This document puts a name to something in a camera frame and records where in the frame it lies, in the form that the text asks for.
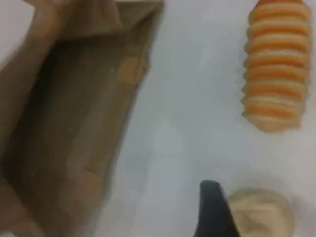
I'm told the brown burlap tote bag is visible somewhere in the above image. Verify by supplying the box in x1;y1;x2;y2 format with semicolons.
0;0;165;237

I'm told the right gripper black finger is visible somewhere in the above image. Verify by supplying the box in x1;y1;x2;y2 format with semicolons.
193;179;242;237

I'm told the pale egg yolk pastry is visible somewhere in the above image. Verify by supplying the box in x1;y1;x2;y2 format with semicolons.
226;188;296;237

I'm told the long ridged orange bread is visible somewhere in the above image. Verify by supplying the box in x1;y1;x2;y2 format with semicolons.
240;0;313;133

